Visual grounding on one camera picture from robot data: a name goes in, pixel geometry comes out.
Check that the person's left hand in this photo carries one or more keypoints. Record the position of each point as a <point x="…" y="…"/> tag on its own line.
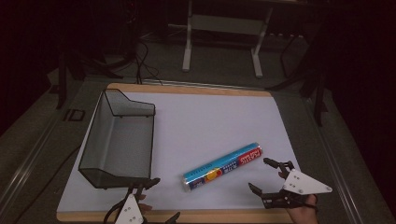
<point x="145" y="207"/>

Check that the white table mat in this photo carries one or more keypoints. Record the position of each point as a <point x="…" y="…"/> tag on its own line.
<point x="202" y="124"/>

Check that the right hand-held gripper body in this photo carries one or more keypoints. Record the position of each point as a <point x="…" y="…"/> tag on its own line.
<point x="302" y="184"/>

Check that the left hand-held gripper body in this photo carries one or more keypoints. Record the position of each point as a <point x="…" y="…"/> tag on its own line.
<point x="130" y="211"/>

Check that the aluminium floor rail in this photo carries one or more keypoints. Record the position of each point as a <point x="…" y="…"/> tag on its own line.
<point x="25" y="169"/>
<point x="337" y="174"/>

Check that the person's right hand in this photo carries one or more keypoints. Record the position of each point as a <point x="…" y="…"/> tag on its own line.
<point x="303" y="216"/>

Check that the white metal desk frame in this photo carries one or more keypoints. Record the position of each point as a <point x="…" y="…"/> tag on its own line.
<point x="186" y="53"/>

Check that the black square floor bracket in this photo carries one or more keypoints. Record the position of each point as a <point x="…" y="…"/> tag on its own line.
<point x="74" y="115"/>

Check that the black metal stand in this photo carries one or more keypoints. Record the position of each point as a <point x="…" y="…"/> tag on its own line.
<point x="62" y="81"/>
<point x="318" y="93"/>

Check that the blue foil wrap roll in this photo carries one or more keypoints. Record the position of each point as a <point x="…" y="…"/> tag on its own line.
<point x="222" y="166"/>

